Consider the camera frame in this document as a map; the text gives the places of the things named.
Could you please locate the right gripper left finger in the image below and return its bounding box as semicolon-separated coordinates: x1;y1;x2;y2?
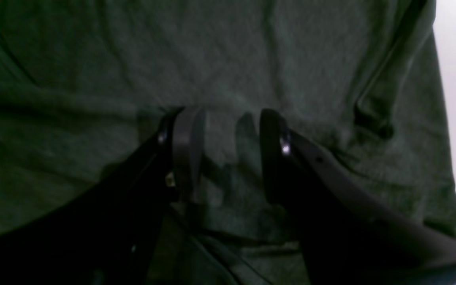
0;106;206;285

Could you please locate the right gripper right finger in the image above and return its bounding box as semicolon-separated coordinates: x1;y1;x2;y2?
259;109;456;285

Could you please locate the dark green t-shirt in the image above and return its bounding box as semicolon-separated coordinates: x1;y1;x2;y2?
0;0;456;285

